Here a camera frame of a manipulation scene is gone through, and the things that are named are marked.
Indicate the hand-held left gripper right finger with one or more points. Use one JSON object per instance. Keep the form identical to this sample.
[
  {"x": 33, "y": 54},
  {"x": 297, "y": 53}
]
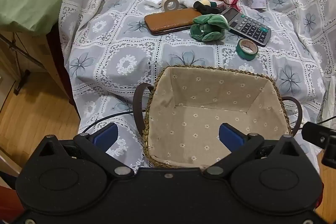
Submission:
[{"x": 231, "y": 136}]

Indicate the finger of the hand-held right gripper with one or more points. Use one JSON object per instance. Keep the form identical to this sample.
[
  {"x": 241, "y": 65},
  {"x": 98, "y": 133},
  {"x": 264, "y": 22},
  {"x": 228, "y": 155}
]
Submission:
[{"x": 316, "y": 133}]

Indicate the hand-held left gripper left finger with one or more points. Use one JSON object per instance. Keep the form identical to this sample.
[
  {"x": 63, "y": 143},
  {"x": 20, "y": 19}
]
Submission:
[{"x": 106, "y": 134}]

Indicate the wicker basket with fabric liner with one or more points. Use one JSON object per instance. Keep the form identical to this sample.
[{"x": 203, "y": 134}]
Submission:
[{"x": 210, "y": 119}]

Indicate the floral lace tablecloth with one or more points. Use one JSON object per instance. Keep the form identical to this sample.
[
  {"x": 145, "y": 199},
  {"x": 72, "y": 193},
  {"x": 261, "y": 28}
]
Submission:
[{"x": 118, "y": 56}]

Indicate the green tape roll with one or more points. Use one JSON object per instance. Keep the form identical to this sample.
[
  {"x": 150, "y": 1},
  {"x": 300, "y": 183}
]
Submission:
[{"x": 245, "y": 53}]

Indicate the black metal stand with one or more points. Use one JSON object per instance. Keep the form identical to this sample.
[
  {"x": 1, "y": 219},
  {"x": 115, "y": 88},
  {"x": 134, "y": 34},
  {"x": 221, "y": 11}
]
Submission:
[{"x": 23, "y": 79}]

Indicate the green plush toy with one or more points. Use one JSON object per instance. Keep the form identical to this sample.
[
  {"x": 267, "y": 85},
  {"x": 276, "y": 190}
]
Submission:
[{"x": 210, "y": 28}]

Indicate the grey calculator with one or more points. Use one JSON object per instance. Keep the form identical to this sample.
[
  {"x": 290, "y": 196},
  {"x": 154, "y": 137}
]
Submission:
[{"x": 249, "y": 26}]

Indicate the brown leather wallet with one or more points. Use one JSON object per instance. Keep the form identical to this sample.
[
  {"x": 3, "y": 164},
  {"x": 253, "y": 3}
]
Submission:
[{"x": 170, "y": 20}]

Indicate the small white box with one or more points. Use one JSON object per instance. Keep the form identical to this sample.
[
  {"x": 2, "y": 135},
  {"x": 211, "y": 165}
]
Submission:
[{"x": 154, "y": 1}]

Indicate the beige tape roll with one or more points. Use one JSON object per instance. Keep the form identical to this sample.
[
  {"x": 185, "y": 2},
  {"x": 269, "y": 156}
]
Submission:
[{"x": 169, "y": 3}]

